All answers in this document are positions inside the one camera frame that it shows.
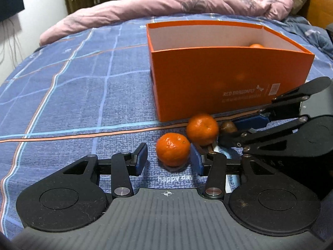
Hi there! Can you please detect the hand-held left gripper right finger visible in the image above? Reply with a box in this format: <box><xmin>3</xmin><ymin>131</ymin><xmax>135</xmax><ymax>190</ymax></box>
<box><xmin>190</xmin><ymin>144</ymin><xmax>276</xmax><ymax>198</ymax></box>

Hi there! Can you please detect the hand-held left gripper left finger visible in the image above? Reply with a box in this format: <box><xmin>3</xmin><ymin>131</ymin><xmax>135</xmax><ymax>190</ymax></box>
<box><xmin>62</xmin><ymin>143</ymin><xmax>149</xmax><ymax>198</ymax></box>

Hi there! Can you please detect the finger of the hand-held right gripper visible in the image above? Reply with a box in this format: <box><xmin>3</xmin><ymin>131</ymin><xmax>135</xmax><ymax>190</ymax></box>
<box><xmin>218</xmin><ymin>116</ymin><xmax>310</xmax><ymax>153</ymax></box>
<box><xmin>232</xmin><ymin>77</ymin><xmax>332</xmax><ymax>131</ymax></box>

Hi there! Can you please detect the dark brown cherry tomato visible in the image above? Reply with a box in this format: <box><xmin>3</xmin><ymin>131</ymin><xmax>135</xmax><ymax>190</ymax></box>
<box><xmin>221</xmin><ymin>121</ymin><xmax>238</xmax><ymax>135</ymax></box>

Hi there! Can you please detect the small tangerine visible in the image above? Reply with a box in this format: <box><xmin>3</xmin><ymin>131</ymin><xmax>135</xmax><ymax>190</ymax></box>
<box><xmin>156</xmin><ymin>133</ymin><xmax>191</xmax><ymax>168</ymax></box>
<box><xmin>186</xmin><ymin>113</ymin><xmax>219</xmax><ymax>146</ymax></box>

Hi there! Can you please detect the orange cardboard box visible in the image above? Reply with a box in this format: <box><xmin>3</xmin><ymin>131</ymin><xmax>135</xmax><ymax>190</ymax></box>
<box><xmin>146</xmin><ymin>20</ymin><xmax>315</xmax><ymax>122</ymax></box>

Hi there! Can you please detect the blue plaid bed sheet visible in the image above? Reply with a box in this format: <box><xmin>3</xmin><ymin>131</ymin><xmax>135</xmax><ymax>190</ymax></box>
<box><xmin>0</xmin><ymin>13</ymin><xmax>333</xmax><ymax>240</ymax></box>

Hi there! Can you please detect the blue-grey crumpled blanket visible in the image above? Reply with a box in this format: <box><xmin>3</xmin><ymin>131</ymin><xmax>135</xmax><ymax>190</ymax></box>
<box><xmin>282</xmin><ymin>15</ymin><xmax>333</xmax><ymax>61</ymax></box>

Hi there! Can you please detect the wooden headboard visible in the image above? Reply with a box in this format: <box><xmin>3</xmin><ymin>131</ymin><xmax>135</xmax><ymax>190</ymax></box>
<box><xmin>261</xmin><ymin>0</ymin><xmax>333</xmax><ymax>29</ymax></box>

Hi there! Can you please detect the pink quilt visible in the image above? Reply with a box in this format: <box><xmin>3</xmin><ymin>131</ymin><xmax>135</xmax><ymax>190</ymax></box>
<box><xmin>40</xmin><ymin>0</ymin><xmax>294</xmax><ymax>46</ymax></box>

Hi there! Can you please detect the thin wall cable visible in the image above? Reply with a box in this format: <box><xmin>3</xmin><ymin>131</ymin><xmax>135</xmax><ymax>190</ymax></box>
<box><xmin>0</xmin><ymin>19</ymin><xmax>22</xmax><ymax>65</ymax></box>

